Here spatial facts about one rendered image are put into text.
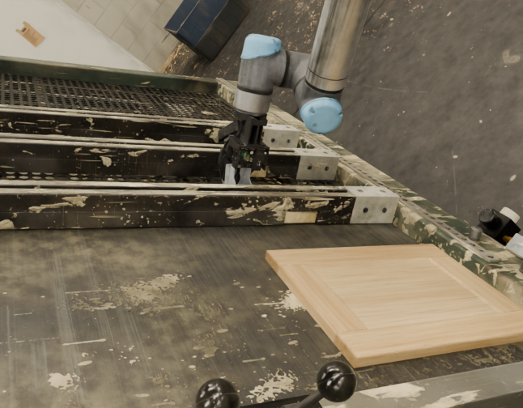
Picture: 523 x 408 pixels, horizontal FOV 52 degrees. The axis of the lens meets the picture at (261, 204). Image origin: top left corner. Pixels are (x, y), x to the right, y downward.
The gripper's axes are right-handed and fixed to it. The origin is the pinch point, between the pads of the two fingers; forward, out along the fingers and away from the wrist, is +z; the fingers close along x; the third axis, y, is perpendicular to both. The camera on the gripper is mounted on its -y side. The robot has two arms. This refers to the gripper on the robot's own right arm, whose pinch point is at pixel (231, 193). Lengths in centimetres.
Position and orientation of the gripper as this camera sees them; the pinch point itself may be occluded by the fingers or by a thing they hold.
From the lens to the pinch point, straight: 122.8
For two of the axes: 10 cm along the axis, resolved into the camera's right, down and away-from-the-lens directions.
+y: 4.0, 4.1, -8.2
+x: 9.0, 0.0, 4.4
